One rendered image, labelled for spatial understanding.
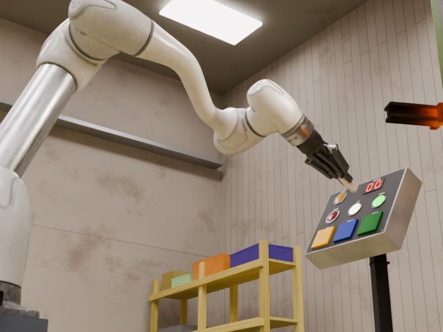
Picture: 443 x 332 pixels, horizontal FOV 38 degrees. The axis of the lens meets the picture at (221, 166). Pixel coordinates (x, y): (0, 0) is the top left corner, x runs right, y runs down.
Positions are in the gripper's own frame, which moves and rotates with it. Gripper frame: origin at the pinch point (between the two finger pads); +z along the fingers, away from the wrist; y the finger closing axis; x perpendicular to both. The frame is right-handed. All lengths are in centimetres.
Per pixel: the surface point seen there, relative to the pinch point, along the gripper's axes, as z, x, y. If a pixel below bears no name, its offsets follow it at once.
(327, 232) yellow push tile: 12.4, -4.3, -18.1
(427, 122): -30, -37, 61
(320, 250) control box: 13.3, -11.1, -19.1
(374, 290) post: 31.1, -15.1, -9.8
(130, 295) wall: 180, 206, -624
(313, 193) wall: 244, 377, -424
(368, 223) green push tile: 12.4, -6.1, -0.3
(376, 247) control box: 17.8, -11.2, 0.5
